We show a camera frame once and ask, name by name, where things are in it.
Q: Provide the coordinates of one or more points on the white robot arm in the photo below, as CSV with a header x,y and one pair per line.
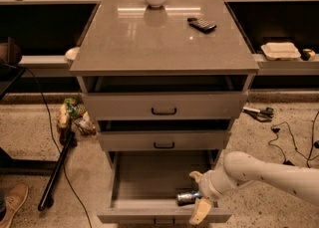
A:
x,y
240,169

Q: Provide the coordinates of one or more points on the tan shoe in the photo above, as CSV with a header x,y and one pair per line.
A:
x,y
11,202

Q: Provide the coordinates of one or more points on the grey top drawer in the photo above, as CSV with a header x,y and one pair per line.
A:
x,y
165,97

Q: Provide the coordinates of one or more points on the black calculator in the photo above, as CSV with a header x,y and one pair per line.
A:
x,y
201,25

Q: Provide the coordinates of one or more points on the small yellow black object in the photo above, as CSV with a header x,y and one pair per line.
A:
x,y
308,55

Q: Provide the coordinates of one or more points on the grey drawer cabinet with counter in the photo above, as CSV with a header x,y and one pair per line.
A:
x,y
129,38

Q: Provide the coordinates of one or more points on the black power adapter with cable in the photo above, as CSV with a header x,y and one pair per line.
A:
x,y
308,158

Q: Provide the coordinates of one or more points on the grey bottom drawer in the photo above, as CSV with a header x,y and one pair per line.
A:
x,y
144,186

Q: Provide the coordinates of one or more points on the white styrofoam food container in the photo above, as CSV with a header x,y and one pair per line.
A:
x,y
280,51

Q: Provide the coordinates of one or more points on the snack packets pile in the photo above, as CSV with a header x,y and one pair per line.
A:
x,y
73,112

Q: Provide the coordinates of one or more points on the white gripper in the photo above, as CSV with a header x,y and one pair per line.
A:
x,y
207,184

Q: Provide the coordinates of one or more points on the silver blue redbull can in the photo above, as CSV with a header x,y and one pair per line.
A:
x,y
187,197

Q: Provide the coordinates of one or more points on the grey middle drawer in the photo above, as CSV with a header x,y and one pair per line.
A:
x,y
163,134

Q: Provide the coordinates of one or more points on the white plate behind cabinet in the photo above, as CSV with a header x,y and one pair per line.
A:
x,y
71,54

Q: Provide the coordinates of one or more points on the black metal pole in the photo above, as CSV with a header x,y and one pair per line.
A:
x,y
47,197

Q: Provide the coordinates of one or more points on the grey drawer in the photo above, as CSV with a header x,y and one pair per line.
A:
x,y
144,186
165,97
163,134

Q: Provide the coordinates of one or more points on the black handled scissors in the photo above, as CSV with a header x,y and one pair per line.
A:
x,y
260,115

